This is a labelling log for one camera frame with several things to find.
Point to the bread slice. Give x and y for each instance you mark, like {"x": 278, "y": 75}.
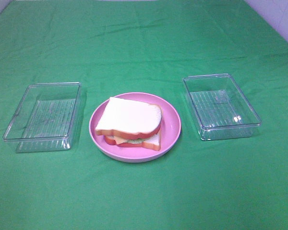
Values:
{"x": 152, "y": 143}
{"x": 129, "y": 119}

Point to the green lettuce leaf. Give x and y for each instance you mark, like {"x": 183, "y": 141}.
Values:
{"x": 135, "y": 141}

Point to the yellow cheese slice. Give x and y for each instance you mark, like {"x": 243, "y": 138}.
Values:
{"x": 119, "y": 140}

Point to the pink round plate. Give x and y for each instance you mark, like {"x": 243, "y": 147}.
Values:
{"x": 170, "y": 130}

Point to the green tablecloth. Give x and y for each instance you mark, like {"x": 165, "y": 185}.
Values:
{"x": 148, "y": 46}

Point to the right clear plastic tray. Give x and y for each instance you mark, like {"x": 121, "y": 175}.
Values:
{"x": 219, "y": 107}

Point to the clear plastic tray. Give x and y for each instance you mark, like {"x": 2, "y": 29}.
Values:
{"x": 45, "y": 118}
{"x": 219, "y": 107}

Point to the left clear plastic tray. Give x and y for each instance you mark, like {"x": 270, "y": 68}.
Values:
{"x": 45, "y": 118}

